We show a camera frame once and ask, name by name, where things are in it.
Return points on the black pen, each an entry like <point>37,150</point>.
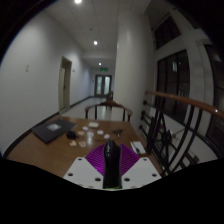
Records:
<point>136,147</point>

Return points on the black computer mouse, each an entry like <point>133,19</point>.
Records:
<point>112,163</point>

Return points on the small pale token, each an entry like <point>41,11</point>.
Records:
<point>106,136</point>
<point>81,132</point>
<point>90,133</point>
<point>100,132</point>
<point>73,143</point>
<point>82,143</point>

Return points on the small white box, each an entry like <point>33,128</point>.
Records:
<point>93,124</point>

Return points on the green exit sign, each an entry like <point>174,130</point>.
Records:
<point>104,69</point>

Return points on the black closed laptop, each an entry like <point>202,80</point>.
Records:
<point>53,130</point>

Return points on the recessed ceiling lights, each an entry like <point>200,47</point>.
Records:
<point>95,42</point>

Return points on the dark transom window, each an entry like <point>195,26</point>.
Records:
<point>166,33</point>

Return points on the dark framed window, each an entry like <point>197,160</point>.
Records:
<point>173,86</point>

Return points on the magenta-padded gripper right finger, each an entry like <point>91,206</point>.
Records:
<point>141,171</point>

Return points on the small black box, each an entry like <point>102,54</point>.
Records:
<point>71,134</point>

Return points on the glass double door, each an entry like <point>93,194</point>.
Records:
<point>103,86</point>

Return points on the wooden armchair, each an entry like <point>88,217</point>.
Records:
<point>108,104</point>

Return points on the black railing with wooden handrail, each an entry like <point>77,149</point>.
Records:
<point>186,101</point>

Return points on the open side doorway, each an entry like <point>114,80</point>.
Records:
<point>65,83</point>

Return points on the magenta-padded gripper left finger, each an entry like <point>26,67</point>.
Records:
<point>83,171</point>

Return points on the white notepad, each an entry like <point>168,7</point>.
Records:
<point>140,147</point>

